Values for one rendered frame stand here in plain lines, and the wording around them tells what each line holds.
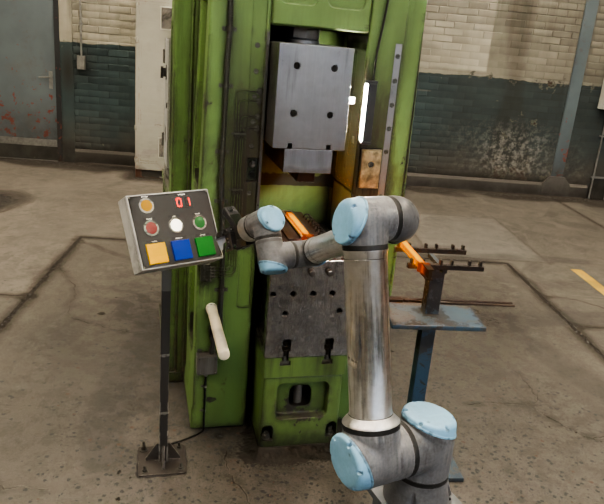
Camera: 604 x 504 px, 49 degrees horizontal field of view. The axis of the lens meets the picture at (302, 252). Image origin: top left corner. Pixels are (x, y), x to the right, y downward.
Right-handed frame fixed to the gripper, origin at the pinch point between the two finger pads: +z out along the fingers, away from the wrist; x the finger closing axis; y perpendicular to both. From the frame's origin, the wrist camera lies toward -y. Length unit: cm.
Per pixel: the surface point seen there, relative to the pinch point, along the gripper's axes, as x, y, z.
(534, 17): 641, -254, 206
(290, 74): 35, -55, -21
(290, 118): 37, -41, -13
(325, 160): 51, -23, -10
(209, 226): 3.9, -6.6, 11.0
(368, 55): 74, -62, -27
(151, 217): -18.9, -12.7, 11.0
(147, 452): -13, 77, 79
